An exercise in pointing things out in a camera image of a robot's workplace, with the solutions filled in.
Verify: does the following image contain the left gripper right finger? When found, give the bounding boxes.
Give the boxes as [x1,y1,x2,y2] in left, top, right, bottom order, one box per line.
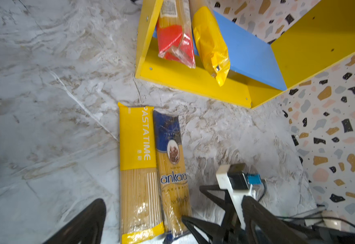
[241,196,306,244]

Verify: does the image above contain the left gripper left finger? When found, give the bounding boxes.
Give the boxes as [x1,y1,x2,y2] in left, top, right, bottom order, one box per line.
[45,198,106,244]

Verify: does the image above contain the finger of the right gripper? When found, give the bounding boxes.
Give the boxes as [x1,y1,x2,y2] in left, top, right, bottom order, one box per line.
[181,216,225,244]
[199,184,230,211]

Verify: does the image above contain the Ankara spaghetti bag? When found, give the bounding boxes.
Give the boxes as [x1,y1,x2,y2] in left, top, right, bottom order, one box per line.
[153,111,192,244]

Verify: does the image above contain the yellow Pastatime bag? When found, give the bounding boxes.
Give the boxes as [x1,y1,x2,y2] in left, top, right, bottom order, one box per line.
[118,103,165,244]

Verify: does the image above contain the yellow spaghetti bag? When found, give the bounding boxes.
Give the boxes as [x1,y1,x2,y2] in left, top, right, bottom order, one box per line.
[190,1,231,86]

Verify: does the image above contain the red spaghetti bag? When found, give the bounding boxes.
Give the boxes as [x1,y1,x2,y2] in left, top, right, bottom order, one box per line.
[156,0,196,69]

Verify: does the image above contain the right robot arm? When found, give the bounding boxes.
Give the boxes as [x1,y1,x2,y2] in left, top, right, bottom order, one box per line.
[182,185,355,244]

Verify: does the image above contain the yellow shelf with coloured boards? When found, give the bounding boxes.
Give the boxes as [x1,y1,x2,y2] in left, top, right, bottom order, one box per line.
[135,1,355,108]

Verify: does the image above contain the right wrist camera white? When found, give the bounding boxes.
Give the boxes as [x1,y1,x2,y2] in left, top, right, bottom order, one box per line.
[216,163,263,229]

